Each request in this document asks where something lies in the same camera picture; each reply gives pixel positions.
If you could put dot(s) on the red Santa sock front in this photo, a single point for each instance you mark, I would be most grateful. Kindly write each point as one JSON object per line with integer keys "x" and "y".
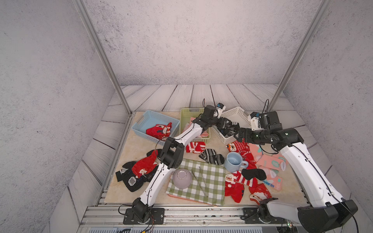
{"x": 259, "y": 193}

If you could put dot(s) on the light blue plastic basket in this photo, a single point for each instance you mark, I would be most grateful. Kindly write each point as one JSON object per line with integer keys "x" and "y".
{"x": 150, "y": 119}

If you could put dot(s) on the red white striped Santa sock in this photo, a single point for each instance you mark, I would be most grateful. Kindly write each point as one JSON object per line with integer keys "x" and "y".
{"x": 237, "y": 177}

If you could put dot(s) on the right aluminium frame post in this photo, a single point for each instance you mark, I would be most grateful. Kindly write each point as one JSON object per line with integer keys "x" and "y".
{"x": 310, "y": 32}

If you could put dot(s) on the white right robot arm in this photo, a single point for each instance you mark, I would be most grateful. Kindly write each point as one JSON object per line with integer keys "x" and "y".
{"x": 328, "y": 208}

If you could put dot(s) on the metal base rail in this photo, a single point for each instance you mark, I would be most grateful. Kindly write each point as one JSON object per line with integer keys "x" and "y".
{"x": 183, "y": 219}

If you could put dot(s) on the pink sock with teal leaves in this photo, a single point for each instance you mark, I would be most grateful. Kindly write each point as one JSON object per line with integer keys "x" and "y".
{"x": 205, "y": 134}

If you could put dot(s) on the aluminium frame post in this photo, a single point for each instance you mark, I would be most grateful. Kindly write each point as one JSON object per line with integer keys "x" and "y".
{"x": 310, "y": 32}
{"x": 82, "y": 11}

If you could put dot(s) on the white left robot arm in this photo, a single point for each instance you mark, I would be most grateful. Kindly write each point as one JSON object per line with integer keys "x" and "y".
{"x": 171, "y": 157}

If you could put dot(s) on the green white checkered cloth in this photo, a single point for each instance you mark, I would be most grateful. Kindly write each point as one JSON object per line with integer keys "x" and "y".
{"x": 207, "y": 186}

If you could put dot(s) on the red snowflake sock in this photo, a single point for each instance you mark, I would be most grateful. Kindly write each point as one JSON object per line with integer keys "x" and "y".
{"x": 244, "y": 150}

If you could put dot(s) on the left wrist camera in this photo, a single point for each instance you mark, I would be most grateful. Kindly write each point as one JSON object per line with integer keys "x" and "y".
{"x": 220, "y": 107}

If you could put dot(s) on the black sock near mug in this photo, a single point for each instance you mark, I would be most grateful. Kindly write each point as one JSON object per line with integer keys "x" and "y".
{"x": 254, "y": 173}

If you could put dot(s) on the left aluminium frame post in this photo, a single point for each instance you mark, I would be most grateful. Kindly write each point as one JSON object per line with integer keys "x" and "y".
{"x": 82, "y": 11}

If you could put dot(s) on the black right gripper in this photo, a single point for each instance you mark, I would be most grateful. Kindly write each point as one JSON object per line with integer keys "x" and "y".
{"x": 248, "y": 132}

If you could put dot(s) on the white plastic basket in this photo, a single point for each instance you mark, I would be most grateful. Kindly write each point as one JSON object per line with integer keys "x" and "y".
{"x": 236, "y": 115}

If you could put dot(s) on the red bear Christmas sock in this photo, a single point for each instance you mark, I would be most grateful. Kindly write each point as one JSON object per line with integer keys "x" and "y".
{"x": 160, "y": 131}

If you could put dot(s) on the black sock on table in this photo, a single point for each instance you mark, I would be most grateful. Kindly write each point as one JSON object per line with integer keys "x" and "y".
{"x": 153, "y": 153}

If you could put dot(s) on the light blue ceramic mug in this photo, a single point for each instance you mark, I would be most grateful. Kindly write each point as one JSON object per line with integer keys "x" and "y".
{"x": 235, "y": 162}

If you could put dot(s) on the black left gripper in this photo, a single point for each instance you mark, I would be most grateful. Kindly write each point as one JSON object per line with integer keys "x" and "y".
{"x": 222, "y": 121}

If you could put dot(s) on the light green plastic basket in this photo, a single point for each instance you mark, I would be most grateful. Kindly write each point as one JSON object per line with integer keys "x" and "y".
{"x": 185, "y": 115}

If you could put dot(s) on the black sock with white label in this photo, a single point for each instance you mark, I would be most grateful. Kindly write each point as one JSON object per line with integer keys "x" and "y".
{"x": 129, "y": 178}

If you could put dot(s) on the red Santa Christmas sock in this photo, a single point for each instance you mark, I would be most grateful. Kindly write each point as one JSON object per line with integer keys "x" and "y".
{"x": 144, "y": 166}

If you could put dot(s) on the pink sock with blue text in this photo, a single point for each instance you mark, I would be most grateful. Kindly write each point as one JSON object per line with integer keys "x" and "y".
{"x": 273, "y": 180}

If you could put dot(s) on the black blue sport sock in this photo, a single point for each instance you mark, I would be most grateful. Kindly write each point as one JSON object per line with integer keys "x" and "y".
{"x": 229, "y": 128}

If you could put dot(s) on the lilac ceramic bowl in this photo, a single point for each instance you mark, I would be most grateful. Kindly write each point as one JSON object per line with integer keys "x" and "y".
{"x": 182, "y": 178}

